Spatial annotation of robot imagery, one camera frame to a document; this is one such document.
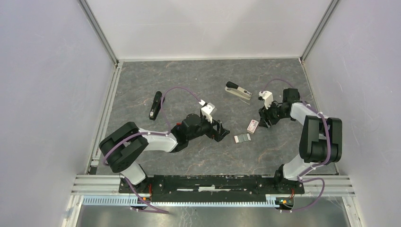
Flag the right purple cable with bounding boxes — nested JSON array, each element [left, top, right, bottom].
[[261, 78, 332, 214]]

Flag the purple cable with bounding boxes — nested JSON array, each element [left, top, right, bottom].
[[261, 78, 332, 214], [102, 87, 203, 215]]

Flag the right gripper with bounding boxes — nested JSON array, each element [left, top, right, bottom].
[[258, 99, 289, 129]]

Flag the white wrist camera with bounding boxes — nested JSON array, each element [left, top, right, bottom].
[[258, 91, 274, 109], [199, 99, 217, 123]]

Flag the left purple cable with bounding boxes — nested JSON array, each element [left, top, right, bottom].
[[102, 87, 203, 215]]

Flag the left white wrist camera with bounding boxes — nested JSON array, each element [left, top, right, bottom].
[[199, 99, 217, 123]]

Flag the red white staple box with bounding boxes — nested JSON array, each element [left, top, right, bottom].
[[247, 120, 259, 134]]

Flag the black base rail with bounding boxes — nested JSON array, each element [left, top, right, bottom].
[[133, 175, 305, 202]]

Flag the white cable duct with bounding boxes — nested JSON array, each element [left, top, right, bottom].
[[82, 195, 279, 208]]

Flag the black stapler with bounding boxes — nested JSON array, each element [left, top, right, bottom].
[[148, 91, 163, 121]]

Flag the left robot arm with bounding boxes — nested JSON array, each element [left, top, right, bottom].
[[99, 113, 230, 193]]

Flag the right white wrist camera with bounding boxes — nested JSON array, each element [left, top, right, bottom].
[[258, 91, 274, 109]]

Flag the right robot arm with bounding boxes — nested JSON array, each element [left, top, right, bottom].
[[258, 88, 342, 193]]

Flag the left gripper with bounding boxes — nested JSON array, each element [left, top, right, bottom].
[[187, 114, 230, 142]]

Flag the staple tray box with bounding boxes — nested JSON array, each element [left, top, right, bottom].
[[234, 133, 251, 143]]

